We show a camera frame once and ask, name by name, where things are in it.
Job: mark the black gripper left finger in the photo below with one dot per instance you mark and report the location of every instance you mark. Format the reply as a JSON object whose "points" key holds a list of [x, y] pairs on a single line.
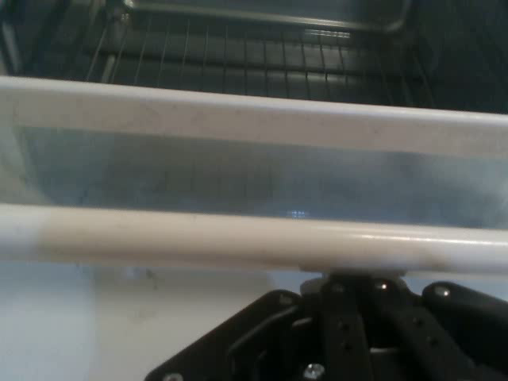
{"points": [[246, 341]]}

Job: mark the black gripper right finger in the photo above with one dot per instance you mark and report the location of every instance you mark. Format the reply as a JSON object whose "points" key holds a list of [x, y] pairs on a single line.
{"points": [[444, 337]]}

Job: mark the white glass oven door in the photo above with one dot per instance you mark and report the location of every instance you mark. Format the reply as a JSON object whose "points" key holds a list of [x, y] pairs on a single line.
{"points": [[238, 115]]}

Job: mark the dark metal baking tray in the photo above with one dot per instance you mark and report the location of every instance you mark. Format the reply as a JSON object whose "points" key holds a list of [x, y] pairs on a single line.
{"points": [[278, 12]]}

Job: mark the white toaster oven body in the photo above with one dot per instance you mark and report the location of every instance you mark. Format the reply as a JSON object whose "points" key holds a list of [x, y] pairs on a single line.
{"points": [[43, 43]]}

